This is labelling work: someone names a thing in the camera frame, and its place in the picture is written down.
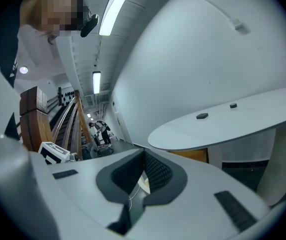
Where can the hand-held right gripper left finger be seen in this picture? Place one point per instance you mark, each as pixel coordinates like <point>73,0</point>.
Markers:
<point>83,181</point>

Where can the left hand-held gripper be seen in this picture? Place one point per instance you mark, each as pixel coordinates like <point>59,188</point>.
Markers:
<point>54,152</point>

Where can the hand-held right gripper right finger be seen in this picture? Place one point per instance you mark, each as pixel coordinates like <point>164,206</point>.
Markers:
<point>208,184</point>

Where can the white ribbed counter table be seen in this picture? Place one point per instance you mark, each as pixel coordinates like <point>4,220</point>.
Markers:
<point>220,129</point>

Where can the brown wooden stair railing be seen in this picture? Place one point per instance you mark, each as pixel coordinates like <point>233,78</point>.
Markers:
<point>33,114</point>

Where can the fluorescent ceiling light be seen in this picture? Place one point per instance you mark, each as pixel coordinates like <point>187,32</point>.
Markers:
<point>96,81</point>
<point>115,9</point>
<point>88,115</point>

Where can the grey square device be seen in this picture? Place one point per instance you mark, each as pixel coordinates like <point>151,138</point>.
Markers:
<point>202,115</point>

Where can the dark round device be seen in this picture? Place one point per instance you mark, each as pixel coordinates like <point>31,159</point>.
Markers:
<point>233,105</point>

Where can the round ceiling lamp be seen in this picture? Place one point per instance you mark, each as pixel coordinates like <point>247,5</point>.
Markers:
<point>23,69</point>

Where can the person's black printed shirt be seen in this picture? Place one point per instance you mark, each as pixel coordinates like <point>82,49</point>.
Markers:
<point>3,46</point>

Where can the person's face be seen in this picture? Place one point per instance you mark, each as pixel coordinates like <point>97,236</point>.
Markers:
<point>58,11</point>

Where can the black dotted wall panel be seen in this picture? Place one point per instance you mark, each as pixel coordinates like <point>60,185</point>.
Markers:
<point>65,97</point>

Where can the black head-mounted camera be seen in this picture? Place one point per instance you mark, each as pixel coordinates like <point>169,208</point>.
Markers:
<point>89,25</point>

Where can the white wall junction box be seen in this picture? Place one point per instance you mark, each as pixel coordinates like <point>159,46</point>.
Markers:
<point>238,24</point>

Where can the white wall conduit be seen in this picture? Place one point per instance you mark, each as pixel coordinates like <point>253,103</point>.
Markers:
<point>220,9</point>

